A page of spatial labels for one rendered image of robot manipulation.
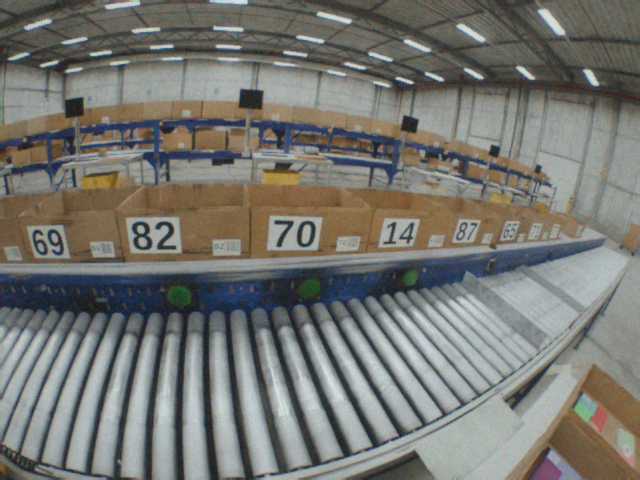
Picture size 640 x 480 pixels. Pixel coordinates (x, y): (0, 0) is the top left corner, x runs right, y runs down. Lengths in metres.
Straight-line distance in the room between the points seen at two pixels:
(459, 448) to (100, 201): 1.34
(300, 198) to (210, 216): 0.44
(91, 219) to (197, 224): 0.33
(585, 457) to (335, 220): 0.96
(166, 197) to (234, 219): 0.39
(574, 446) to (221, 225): 1.08
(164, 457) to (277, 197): 0.91
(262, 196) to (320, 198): 0.24
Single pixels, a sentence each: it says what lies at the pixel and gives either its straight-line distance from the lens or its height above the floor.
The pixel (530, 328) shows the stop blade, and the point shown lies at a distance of 1.10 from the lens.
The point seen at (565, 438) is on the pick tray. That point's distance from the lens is 0.78.
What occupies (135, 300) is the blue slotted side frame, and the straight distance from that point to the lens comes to 0.89.
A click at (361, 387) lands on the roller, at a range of 0.66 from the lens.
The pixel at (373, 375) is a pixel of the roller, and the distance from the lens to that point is 0.70.
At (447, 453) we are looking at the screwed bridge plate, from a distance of 0.64.
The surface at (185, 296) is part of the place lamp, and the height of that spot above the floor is 0.82.
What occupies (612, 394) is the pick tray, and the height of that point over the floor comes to 0.81.
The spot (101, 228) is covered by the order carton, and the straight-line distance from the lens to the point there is 0.84.
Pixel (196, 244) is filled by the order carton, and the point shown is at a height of 0.94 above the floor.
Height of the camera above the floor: 1.27
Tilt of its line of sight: 24 degrees down
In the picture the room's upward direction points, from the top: 7 degrees clockwise
